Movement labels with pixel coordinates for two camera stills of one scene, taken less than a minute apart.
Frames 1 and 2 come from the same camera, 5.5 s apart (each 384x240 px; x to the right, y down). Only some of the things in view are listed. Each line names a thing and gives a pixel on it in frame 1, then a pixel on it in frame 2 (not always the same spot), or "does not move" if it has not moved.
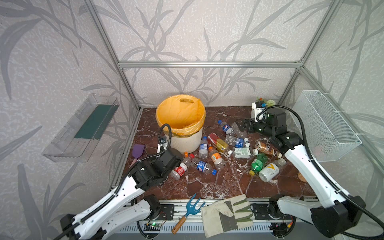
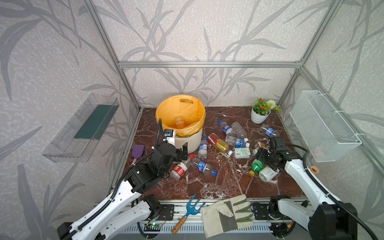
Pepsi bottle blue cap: [204, 167] does not move
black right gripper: [250, 124] -> [265, 157]
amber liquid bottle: [219, 144] does not move
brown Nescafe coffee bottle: [267, 148] does not move
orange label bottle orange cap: [216, 158] -> [179, 123]
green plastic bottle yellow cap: [261, 160] does not move
